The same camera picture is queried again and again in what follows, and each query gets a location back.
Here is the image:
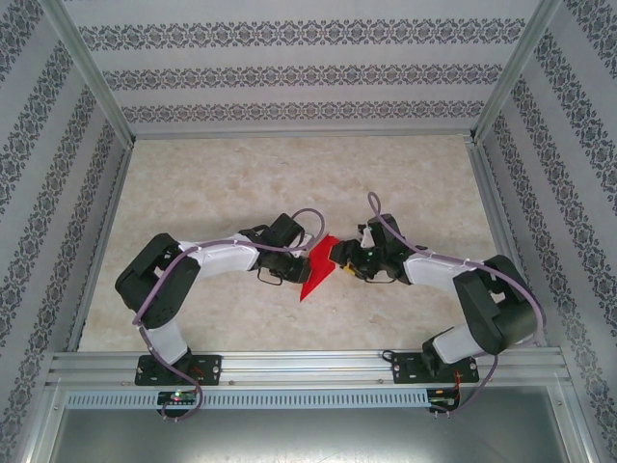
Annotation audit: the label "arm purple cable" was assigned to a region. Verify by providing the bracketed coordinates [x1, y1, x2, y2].
[365, 191, 545, 419]
[133, 206, 326, 424]

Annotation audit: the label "aluminium frame beam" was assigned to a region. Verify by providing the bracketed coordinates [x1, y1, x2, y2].
[549, 385, 604, 463]
[13, 380, 67, 463]

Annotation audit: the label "aluminium mounting rail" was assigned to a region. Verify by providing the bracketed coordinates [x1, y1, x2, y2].
[45, 350, 571, 388]

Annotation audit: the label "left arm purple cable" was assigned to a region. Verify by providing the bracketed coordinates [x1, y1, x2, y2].
[133, 206, 326, 424]

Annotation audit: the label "grey metal sheet panel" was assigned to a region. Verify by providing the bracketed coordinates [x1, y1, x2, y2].
[47, 408, 577, 463]

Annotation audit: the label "slotted grey cable duct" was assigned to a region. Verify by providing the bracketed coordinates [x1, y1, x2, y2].
[65, 388, 462, 411]

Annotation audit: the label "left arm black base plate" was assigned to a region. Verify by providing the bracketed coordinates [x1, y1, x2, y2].
[134, 354, 224, 387]

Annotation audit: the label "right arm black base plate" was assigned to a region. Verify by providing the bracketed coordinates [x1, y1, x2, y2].
[390, 351, 481, 386]

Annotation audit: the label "aluminium frame post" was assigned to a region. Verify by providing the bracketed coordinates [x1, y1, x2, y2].
[40, 0, 137, 146]
[469, 0, 564, 144]

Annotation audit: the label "aluminium side rail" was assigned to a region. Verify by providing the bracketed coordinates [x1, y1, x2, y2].
[466, 139, 550, 349]
[65, 142, 135, 353]

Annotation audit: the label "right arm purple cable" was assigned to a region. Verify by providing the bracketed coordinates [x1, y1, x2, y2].
[365, 191, 545, 419]

